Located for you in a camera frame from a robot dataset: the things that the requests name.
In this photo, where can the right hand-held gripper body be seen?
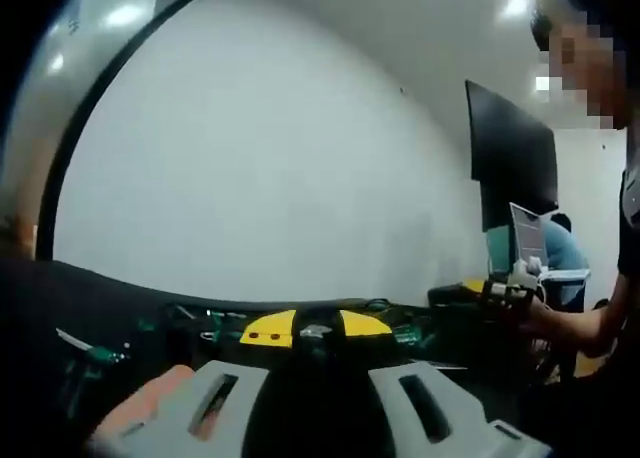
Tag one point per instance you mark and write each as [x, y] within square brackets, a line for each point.
[525, 270]

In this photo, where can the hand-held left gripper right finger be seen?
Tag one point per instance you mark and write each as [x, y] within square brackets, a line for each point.
[450, 413]

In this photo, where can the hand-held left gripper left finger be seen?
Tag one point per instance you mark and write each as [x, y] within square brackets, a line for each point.
[227, 408]

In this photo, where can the black toolbox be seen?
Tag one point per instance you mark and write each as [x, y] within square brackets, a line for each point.
[190, 338]

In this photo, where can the person's left hand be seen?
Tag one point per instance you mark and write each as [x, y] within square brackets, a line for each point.
[150, 400]

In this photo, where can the person's black shirt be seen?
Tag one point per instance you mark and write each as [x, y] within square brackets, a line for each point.
[629, 218]

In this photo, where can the black monitor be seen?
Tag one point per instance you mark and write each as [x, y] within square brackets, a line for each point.
[515, 153]

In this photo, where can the black curved frame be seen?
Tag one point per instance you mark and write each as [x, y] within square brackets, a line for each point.
[75, 143]

